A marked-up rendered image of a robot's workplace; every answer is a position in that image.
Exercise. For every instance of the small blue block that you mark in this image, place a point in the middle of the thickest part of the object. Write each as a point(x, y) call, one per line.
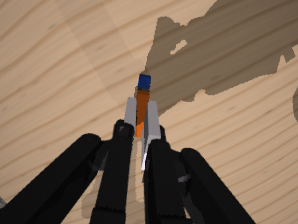
point(144, 81)

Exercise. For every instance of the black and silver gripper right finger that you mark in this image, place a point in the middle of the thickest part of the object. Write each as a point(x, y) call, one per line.
point(206, 198)

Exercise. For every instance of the orange rod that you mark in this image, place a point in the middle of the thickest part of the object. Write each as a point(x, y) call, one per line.
point(142, 100)

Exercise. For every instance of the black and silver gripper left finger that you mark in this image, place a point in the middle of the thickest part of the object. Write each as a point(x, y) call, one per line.
point(51, 195)

